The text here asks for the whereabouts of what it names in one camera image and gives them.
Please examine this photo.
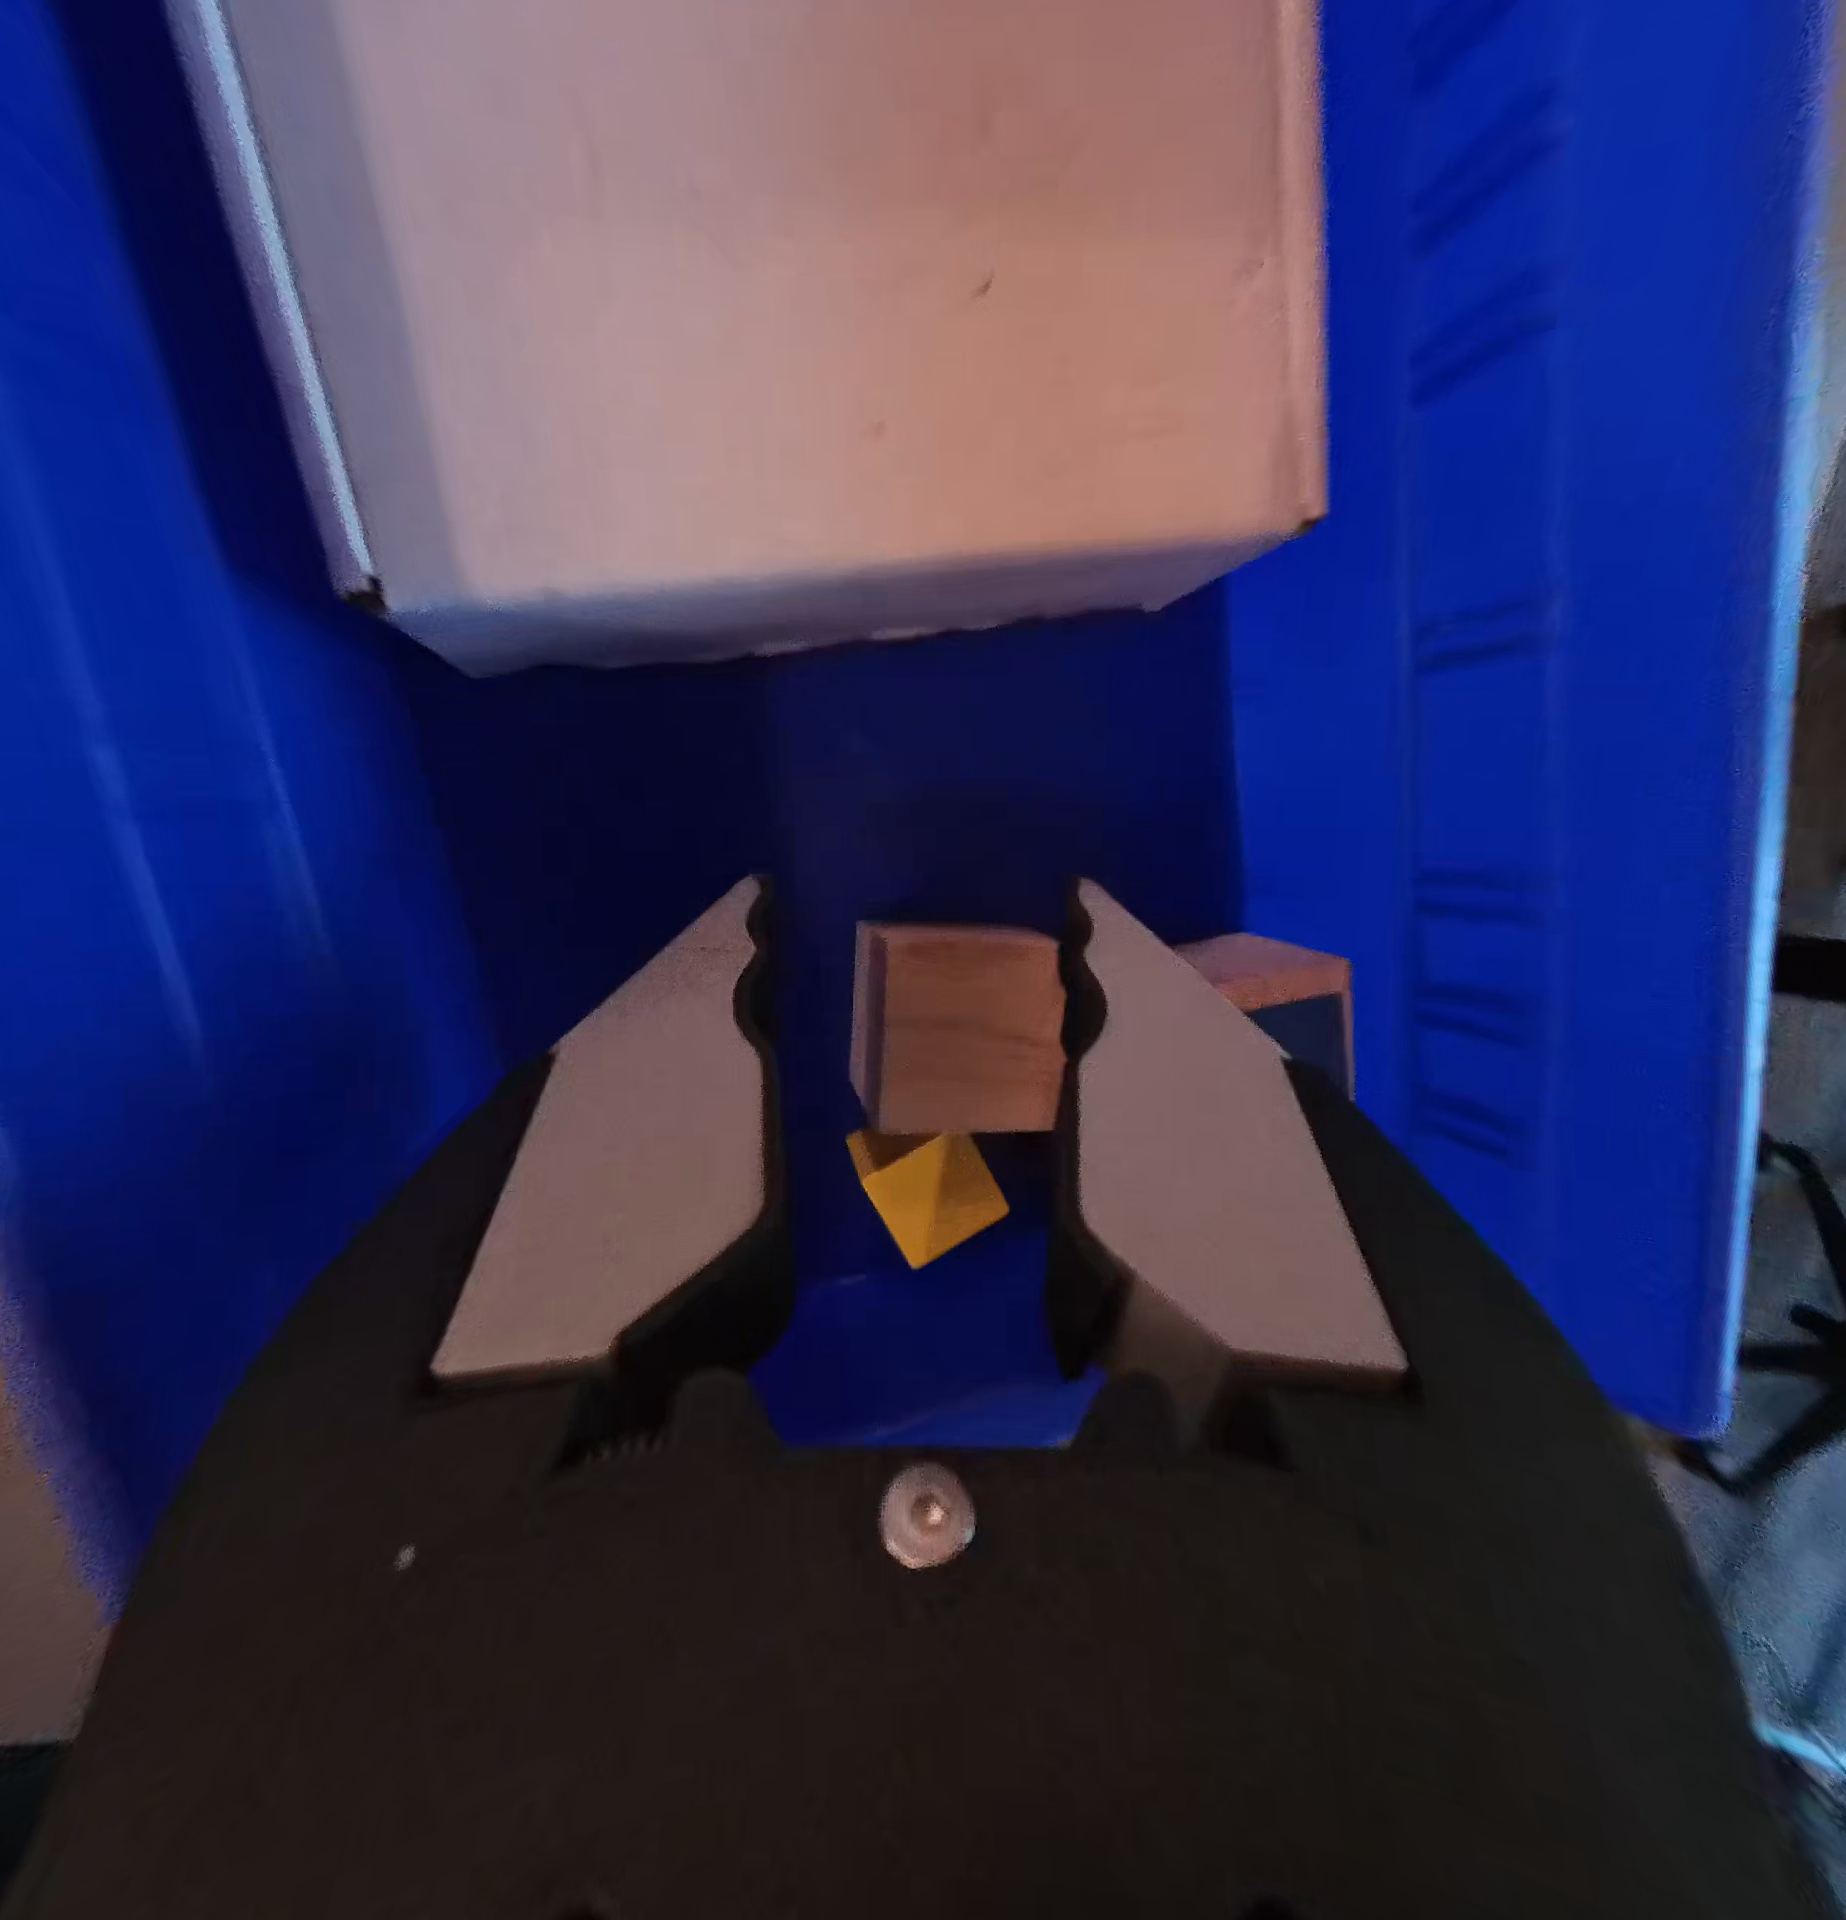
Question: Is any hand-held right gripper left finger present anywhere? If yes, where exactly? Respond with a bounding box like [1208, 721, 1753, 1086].
[429, 873, 799, 1385]

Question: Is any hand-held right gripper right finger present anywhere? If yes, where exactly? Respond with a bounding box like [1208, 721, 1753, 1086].
[1047, 877, 1411, 1420]

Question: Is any plain wooden cube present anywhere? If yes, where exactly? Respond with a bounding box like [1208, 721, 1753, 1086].
[850, 926, 1069, 1138]

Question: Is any blue plastic bin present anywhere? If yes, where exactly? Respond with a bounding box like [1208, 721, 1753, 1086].
[0, 0, 1843, 1653]

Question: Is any white cardboard mailer box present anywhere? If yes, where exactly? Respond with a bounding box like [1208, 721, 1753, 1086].
[163, 0, 1332, 681]

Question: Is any wooden cube with blue face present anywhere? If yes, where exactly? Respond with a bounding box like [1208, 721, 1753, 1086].
[1175, 934, 1355, 1104]

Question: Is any yellow cube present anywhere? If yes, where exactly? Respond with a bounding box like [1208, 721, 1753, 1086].
[844, 1130, 1010, 1274]

